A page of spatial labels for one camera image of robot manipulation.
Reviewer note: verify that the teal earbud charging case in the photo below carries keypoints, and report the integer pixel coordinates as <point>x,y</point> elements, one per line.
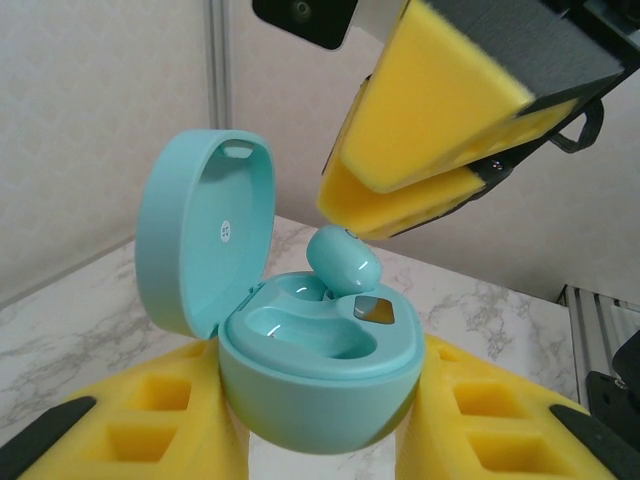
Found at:
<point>320,400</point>

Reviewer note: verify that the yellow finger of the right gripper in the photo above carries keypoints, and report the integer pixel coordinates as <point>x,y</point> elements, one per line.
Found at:
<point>425,100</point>
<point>360,205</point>

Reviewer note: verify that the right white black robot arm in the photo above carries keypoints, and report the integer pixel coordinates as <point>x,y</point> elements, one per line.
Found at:
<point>632,357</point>

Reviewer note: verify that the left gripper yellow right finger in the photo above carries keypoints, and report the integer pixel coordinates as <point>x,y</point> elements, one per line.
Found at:
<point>435,380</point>

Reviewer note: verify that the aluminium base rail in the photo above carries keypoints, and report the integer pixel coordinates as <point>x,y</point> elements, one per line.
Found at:
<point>600,320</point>

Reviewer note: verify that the teal earbud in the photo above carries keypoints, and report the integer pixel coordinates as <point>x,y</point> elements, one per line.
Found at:
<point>345,262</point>

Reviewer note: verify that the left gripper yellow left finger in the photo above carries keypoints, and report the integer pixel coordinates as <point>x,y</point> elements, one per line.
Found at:
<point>210,380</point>

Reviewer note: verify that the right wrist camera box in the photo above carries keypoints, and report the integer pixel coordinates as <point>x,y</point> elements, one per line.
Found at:
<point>300,20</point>

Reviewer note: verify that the aluminium frame corner post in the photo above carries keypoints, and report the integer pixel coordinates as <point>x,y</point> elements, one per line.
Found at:
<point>220,60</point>

